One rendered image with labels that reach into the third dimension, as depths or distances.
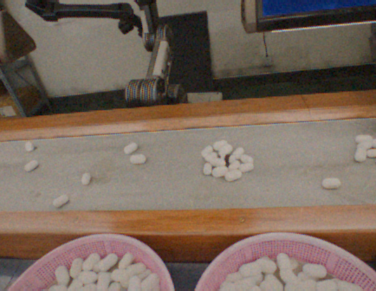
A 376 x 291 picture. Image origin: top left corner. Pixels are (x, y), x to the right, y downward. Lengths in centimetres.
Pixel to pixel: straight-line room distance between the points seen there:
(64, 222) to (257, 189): 38
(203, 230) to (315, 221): 18
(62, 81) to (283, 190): 276
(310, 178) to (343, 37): 239
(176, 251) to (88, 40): 248
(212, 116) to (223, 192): 27
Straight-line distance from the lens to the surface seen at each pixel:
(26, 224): 60
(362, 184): 60
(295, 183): 57
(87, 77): 294
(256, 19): 37
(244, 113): 74
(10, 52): 49
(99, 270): 50
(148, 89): 94
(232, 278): 44
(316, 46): 282
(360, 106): 82
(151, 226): 47
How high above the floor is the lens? 113
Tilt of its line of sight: 35 degrees down
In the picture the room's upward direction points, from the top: 9 degrees counter-clockwise
